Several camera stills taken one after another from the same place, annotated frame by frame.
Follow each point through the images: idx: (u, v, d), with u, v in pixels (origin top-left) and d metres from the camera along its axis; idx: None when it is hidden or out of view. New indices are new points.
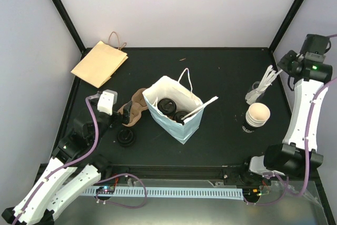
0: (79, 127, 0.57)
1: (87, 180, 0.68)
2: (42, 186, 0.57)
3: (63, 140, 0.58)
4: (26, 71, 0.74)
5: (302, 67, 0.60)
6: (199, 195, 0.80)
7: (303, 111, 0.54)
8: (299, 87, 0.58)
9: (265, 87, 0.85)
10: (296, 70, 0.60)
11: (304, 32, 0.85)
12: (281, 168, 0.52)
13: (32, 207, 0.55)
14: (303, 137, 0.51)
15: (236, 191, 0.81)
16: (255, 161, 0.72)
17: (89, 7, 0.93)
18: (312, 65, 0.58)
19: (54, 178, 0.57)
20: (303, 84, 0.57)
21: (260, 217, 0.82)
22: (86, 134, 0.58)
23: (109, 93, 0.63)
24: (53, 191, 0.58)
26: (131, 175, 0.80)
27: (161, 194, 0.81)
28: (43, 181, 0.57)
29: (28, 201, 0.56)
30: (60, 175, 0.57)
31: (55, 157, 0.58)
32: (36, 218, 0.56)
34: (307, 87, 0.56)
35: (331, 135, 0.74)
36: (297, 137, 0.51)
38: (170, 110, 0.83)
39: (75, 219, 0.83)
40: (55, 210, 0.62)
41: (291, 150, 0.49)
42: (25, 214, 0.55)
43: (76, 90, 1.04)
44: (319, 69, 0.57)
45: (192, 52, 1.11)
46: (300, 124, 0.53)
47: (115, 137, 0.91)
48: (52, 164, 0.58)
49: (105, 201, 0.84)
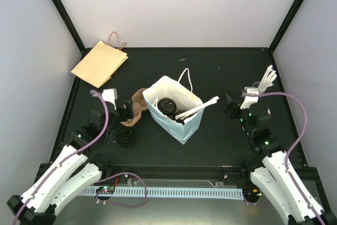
0: (95, 116, 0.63)
1: (88, 177, 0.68)
2: (56, 171, 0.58)
3: (78, 130, 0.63)
4: (27, 71, 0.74)
5: (258, 147, 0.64)
6: (198, 195, 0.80)
7: (288, 182, 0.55)
8: (268, 164, 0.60)
9: (265, 87, 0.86)
10: (257, 150, 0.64)
11: (304, 31, 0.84)
12: None
13: (42, 193, 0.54)
14: (307, 204, 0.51)
15: (236, 191, 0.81)
16: (259, 183, 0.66)
17: (89, 8, 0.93)
18: (265, 143, 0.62)
19: (67, 165, 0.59)
20: (271, 163, 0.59)
21: (259, 218, 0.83)
22: (100, 125, 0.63)
23: (108, 89, 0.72)
24: (63, 179, 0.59)
26: (132, 175, 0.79)
27: (161, 194, 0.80)
28: (57, 167, 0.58)
29: (39, 186, 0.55)
30: (73, 161, 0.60)
31: (69, 145, 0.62)
32: (43, 207, 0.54)
34: (276, 160, 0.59)
35: (324, 134, 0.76)
36: (303, 208, 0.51)
38: (170, 110, 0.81)
39: (75, 219, 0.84)
40: (58, 204, 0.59)
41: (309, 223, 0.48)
42: (34, 199, 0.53)
43: (77, 90, 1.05)
44: (271, 143, 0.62)
45: (192, 52, 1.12)
46: (296, 195, 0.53)
47: (115, 137, 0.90)
48: (65, 152, 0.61)
49: (105, 201, 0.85)
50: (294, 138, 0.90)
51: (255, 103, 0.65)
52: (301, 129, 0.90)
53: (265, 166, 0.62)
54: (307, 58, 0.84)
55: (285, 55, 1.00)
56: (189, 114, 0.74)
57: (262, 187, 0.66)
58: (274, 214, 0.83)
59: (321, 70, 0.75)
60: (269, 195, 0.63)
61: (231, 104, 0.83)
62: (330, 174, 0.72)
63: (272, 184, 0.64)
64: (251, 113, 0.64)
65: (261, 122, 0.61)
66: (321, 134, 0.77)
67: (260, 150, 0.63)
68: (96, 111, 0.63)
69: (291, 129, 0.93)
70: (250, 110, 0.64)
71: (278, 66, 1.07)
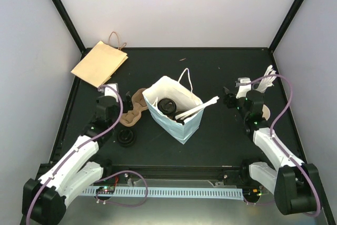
0: (100, 110, 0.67)
1: (92, 172, 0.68)
2: (72, 156, 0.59)
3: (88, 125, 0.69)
4: (26, 71, 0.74)
5: (249, 127, 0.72)
6: (198, 195, 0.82)
7: (273, 145, 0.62)
8: (257, 139, 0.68)
9: (265, 87, 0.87)
10: (248, 131, 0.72)
11: (304, 31, 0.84)
12: (298, 204, 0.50)
13: (62, 174, 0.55)
14: (288, 158, 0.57)
15: (237, 191, 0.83)
16: (257, 173, 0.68)
17: (89, 7, 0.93)
18: (255, 124, 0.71)
19: (83, 150, 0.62)
20: (259, 136, 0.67)
21: (259, 218, 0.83)
22: (107, 117, 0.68)
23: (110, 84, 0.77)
24: (78, 165, 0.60)
26: (131, 172, 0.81)
27: (161, 194, 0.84)
28: (75, 150, 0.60)
29: (57, 168, 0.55)
30: (89, 147, 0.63)
31: (83, 135, 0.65)
32: (61, 188, 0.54)
34: (263, 135, 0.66)
35: (325, 134, 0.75)
36: (284, 161, 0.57)
38: (170, 110, 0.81)
39: (75, 219, 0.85)
40: (68, 195, 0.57)
41: (288, 168, 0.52)
42: (53, 180, 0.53)
43: (77, 90, 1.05)
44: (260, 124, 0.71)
45: (192, 52, 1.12)
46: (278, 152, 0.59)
47: (115, 137, 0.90)
48: (80, 140, 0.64)
49: (105, 201, 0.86)
50: (295, 139, 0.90)
51: (252, 90, 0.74)
52: (301, 129, 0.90)
53: (257, 145, 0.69)
54: (307, 58, 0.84)
55: (286, 56, 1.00)
56: (189, 114, 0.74)
57: (258, 175, 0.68)
58: (274, 215, 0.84)
59: (320, 70, 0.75)
60: (264, 179, 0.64)
61: (228, 95, 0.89)
62: (329, 174, 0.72)
63: (268, 170, 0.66)
64: (248, 97, 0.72)
65: (255, 105, 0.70)
66: (320, 135, 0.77)
67: (250, 130, 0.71)
68: (101, 106, 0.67)
69: (291, 130, 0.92)
70: (248, 96, 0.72)
71: (278, 66, 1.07)
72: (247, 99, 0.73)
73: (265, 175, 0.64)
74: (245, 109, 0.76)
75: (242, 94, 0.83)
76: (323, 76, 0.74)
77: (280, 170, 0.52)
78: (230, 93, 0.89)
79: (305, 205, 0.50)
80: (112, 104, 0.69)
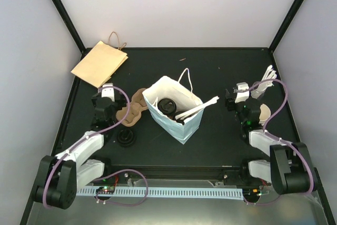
0: (99, 112, 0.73)
1: (96, 165, 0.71)
2: (84, 142, 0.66)
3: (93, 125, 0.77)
4: (27, 71, 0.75)
5: (245, 132, 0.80)
6: (198, 195, 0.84)
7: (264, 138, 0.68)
8: (251, 138, 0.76)
9: (265, 87, 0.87)
10: (244, 136, 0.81)
11: (304, 31, 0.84)
12: (292, 181, 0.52)
13: (76, 153, 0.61)
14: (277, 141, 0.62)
15: (236, 191, 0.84)
16: (256, 167, 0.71)
17: (89, 8, 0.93)
18: (250, 128, 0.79)
19: (93, 138, 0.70)
20: (253, 137, 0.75)
21: (258, 218, 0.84)
22: (106, 117, 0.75)
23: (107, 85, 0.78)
24: (87, 151, 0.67)
26: (132, 170, 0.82)
27: (161, 194, 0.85)
28: (86, 137, 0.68)
29: (72, 148, 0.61)
30: (97, 137, 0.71)
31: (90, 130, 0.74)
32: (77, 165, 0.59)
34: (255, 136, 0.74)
35: (324, 135, 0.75)
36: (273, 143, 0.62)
38: (170, 110, 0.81)
39: (76, 219, 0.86)
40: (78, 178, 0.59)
41: (278, 145, 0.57)
42: (70, 156, 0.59)
43: (77, 90, 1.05)
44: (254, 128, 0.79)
45: (192, 52, 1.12)
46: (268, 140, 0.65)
47: (115, 137, 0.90)
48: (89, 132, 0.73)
49: (105, 201, 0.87)
50: (294, 139, 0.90)
51: (250, 98, 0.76)
52: (301, 129, 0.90)
53: (253, 146, 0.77)
54: (307, 58, 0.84)
55: (286, 56, 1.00)
56: (189, 114, 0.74)
57: (258, 170, 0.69)
58: (273, 214, 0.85)
59: (321, 70, 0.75)
60: (263, 173, 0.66)
61: (228, 100, 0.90)
62: (330, 175, 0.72)
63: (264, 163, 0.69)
64: (246, 106, 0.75)
65: (252, 114, 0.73)
66: (320, 136, 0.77)
67: (246, 135, 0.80)
68: (98, 109, 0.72)
69: (291, 129, 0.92)
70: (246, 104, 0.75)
71: (278, 66, 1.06)
72: (245, 107, 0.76)
73: (264, 167, 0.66)
74: (243, 115, 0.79)
75: (243, 98, 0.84)
76: (323, 77, 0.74)
77: (270, 146, 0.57)
78: (230, 97, 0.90)
79: (300, 182, 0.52)
80: (109, 105, 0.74)
